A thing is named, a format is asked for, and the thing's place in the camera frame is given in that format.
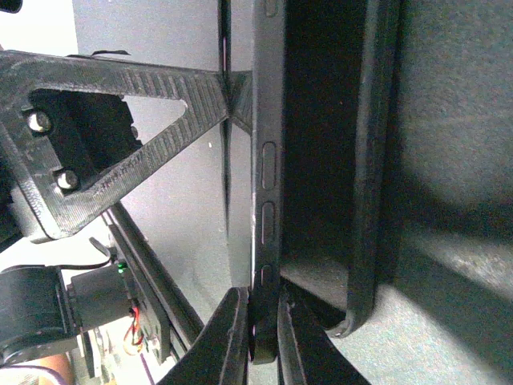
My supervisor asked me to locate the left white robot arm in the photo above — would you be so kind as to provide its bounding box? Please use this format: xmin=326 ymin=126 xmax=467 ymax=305
xmin=1 ymin=51 xmax=248 ymax=384

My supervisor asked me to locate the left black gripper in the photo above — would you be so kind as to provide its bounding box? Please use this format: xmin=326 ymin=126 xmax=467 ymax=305
xmin=1 ymin=51 xmax=252 ymax=249

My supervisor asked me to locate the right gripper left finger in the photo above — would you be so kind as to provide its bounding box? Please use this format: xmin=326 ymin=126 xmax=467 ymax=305
xmin=159 ymin=287 xmax=248 ymax=385

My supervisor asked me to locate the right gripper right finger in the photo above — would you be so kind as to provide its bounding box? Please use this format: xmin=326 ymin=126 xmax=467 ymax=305
xmin=277 ymin=288 xmax=369 ymax=385

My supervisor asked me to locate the black phone case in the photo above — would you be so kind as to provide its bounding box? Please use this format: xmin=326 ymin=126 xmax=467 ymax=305
xmin=249 ymin=1 xmax=400 ymax=364

